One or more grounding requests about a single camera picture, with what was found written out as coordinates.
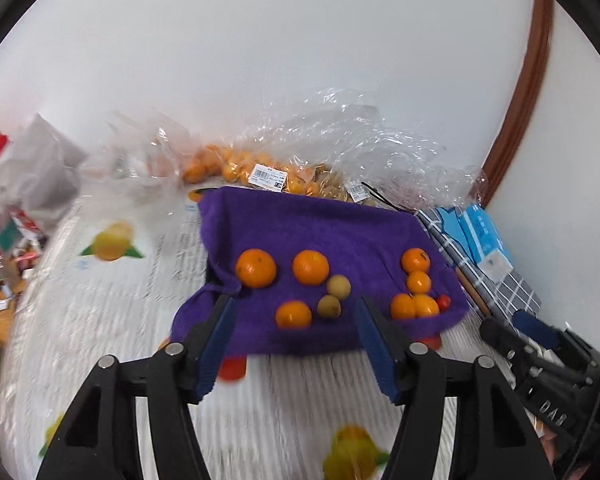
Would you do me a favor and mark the purple towel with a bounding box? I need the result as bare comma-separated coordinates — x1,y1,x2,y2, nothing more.
170,186,471,358

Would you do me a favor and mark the pile of colourful packets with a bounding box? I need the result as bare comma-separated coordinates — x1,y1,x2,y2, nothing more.
0,207,48,281

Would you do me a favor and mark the white fruit-print tablecloth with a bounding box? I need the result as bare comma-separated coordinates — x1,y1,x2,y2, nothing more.
0,185,556,480

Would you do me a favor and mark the small orange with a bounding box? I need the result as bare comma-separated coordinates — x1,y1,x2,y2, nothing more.
406,270,432,295

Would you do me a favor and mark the blue and white tissue pack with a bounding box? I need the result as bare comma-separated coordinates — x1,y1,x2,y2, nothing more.
457,204,515,282

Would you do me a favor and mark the clear bag of brown fruits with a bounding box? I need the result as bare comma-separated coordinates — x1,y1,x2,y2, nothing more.
307,170,366,203

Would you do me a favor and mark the small green-yellow fruit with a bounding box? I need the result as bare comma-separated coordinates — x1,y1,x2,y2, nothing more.
326,274,352,301
317,294,342,319

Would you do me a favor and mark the person's right hand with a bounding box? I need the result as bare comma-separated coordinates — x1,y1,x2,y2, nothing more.
535,422,596,480

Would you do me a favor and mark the oval orange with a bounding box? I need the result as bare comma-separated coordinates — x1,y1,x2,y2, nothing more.
275,300,313,330

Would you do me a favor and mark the clear bag of oranges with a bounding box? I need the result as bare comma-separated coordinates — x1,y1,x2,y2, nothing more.
182,144,321,196

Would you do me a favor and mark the brown wooden door frame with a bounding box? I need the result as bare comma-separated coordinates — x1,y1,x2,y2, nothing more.
480,0,556,207

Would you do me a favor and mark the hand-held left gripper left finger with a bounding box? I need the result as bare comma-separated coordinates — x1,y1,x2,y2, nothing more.
35,294,238,480

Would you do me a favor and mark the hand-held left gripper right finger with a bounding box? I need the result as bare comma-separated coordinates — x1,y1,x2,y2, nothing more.
355,296,556,480

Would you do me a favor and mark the grey plaid folded cloth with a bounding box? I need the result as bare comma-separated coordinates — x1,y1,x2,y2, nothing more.
415,205,543,318

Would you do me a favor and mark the thin black rod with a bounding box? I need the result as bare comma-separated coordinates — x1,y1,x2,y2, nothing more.
361,181,418,212

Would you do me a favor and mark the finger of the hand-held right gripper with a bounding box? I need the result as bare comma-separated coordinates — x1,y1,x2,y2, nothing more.
512,310,600,361
480,317,586,381

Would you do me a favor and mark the white plastic bag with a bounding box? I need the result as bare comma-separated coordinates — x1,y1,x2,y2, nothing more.
0,112,88,226

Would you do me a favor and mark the small crumpled clear plastic bag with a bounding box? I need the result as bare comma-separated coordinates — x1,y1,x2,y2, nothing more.
80,107,201,196

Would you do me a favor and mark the large crumpled clear plastic bag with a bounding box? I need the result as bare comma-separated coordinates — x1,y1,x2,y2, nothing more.
260,87,488,211

